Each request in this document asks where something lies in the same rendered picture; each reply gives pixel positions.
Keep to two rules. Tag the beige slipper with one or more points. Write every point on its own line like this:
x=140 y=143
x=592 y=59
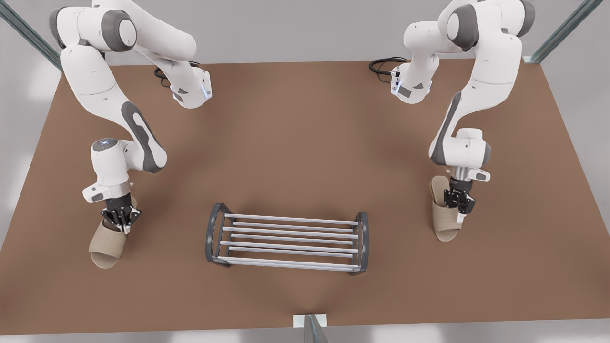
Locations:
x=108 y=243
x=444 y=214

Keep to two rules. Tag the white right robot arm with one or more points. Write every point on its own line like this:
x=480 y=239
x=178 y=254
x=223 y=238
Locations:
x=95 y=85

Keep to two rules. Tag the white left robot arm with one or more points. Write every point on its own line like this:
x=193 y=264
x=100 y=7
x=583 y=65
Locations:
x=481 y=71

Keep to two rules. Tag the grey metal shoe rack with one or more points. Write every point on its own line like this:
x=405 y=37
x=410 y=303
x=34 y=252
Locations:
x=287 y=237

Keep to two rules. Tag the silver frame post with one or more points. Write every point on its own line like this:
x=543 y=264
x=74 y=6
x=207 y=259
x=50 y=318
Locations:
x=562 y=31
x=312 y=328
x=28 y=33

